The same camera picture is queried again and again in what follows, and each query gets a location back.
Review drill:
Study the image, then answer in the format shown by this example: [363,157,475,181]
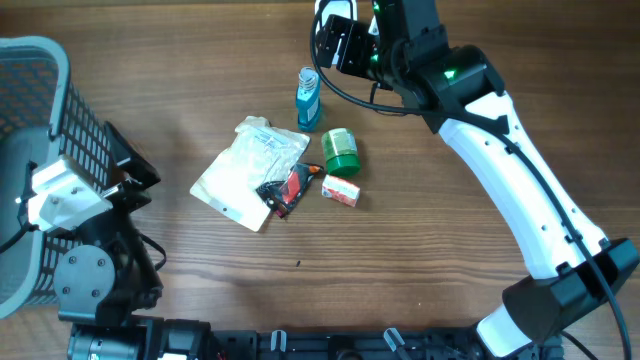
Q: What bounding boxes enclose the teal Listerine mouthwash bottle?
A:
[296,67,321,132]

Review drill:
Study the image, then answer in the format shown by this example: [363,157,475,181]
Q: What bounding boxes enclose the green lidded jar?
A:
[321,128,361,177]

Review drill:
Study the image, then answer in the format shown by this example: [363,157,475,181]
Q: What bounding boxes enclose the white snack pouch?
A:
[190,116,310,232]

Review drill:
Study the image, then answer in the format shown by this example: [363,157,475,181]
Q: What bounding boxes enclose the red Kleenex tissue pack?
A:
[321,175,361,207]

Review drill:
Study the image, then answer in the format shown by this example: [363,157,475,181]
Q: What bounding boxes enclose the dark red snack packet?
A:
[256,163,325,219]

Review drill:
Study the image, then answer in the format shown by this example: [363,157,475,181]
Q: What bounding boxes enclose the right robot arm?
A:
[310,0,639,359]

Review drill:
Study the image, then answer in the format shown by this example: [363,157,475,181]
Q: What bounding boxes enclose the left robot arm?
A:
[54,123,212,360]

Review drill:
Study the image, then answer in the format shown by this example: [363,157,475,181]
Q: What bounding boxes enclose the white barcode scanner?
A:
[314,0,358,30]

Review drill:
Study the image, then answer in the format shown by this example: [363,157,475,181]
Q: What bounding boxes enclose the grey plastic mesh basket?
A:
[1,36,113,318]

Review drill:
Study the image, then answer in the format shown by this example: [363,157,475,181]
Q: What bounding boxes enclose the black right camera cable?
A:
[308,0,634,360]

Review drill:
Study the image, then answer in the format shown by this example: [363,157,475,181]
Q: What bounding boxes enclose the black camera cable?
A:
[308,0,634,360]
[0,219,39,256]

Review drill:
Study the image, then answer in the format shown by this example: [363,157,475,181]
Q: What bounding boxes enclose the black left camera cable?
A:
[0,219,39,256]

